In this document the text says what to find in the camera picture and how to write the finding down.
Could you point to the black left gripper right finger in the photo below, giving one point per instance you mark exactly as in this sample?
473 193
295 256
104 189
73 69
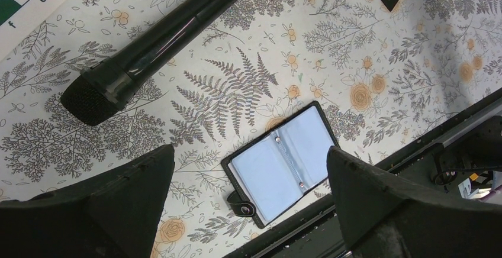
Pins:
384 215

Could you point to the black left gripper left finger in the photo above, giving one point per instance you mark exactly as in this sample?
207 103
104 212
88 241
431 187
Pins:
112 214

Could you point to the black leather card holder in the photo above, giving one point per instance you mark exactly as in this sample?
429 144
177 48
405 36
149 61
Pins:
271 173

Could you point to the black flashlight orange tip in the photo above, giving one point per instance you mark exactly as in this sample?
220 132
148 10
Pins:
103 90

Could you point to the floral table mat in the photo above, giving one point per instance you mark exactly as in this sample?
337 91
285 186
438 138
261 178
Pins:
383 77

